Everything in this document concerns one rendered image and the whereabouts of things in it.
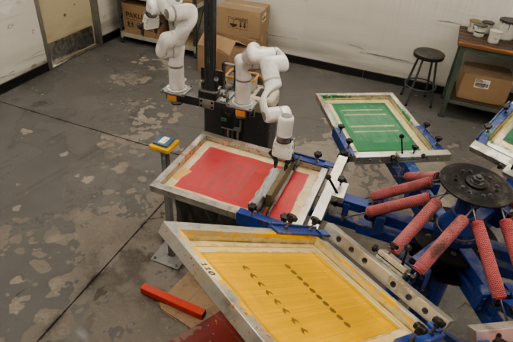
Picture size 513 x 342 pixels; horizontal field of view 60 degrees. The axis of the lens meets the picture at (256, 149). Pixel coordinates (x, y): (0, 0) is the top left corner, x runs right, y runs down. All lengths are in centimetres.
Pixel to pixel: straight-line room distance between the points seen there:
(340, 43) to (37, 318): 454
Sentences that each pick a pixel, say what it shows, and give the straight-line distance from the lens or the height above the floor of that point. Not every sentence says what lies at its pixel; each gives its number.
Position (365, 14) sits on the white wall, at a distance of 582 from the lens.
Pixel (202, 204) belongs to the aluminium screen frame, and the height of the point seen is 98.
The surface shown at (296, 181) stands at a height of 96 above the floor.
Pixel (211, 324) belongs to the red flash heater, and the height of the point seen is 110.
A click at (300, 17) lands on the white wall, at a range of 602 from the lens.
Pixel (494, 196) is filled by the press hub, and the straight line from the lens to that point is 207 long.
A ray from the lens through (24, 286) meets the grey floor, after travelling 336.
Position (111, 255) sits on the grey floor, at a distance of 337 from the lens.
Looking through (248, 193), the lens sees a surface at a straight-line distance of 230.
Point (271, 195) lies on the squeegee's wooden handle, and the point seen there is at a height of 106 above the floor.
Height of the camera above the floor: 243
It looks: 34 degrees down
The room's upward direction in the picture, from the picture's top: 4 degrees clockwise
